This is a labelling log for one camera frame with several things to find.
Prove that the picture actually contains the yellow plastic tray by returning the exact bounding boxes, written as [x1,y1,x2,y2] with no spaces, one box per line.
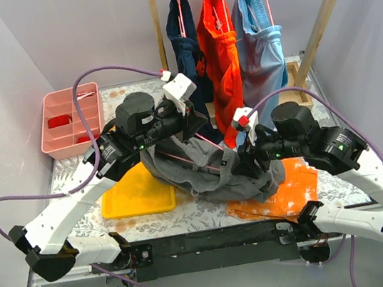
[89,118,179,221]

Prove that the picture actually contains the pink hanger with red shorts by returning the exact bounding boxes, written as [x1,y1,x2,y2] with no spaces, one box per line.
[212,0,236,48]

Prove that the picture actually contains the navy blue shorts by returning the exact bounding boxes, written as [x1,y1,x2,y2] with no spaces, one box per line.
[161,0,226,148]

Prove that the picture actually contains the red orange shorts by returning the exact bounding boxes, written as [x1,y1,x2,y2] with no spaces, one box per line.
[196,0,244,148]

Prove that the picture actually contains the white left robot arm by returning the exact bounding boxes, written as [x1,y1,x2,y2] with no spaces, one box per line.
[9,83,208,282]

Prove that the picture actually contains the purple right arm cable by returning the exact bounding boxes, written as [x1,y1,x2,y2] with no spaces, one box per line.
[245,73,383,287]

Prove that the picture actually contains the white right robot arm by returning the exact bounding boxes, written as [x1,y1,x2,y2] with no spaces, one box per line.
[233,101,383,243]

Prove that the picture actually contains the red cloth front compartment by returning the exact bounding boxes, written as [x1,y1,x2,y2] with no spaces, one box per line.
[76,136,91,144]

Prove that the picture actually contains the pink hanger with navy shorts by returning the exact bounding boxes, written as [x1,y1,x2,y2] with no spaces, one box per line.
[177,0,186,38]

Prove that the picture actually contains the grey shorts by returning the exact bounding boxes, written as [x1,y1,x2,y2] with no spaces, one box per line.
[140,136,286,203]

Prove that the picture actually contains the red folded cloth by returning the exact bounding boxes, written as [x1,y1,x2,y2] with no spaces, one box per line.
[47,114,73,129]

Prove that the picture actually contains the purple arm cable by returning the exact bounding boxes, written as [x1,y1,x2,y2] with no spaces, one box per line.
[0,56,203,287]
[245,73,383,287]

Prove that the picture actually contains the light blue shorts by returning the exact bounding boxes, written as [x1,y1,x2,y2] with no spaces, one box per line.
[215,0,300,147]

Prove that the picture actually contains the white red cloth back compartment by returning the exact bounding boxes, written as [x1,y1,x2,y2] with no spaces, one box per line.
[76,91,97,101]

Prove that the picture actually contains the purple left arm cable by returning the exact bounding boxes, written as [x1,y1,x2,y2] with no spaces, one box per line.
[0,56,203,287]

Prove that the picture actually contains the pink divided organizer box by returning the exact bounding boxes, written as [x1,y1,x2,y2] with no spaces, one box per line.
[41,82,105,161]

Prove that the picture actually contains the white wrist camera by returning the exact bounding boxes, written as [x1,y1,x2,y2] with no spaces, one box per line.
[231,106,259,146]
[160,70,197,116]

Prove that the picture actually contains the pink wire hanger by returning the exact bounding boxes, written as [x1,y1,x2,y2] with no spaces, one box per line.
[156,136,226,175]

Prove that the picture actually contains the orange white folded shorts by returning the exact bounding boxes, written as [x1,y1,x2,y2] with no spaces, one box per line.
[226,158,318,223]

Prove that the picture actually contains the floral table mat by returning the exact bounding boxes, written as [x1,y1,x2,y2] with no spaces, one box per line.
[27,49,371,255]

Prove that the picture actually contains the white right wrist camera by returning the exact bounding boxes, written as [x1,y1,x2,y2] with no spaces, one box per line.
[231,106,259,146]

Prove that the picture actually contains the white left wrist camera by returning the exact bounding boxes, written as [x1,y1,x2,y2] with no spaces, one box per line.
[160,70,197,116]

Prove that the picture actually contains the wooden clothes rack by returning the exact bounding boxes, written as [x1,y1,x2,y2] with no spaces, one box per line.
[145,0,382,136]

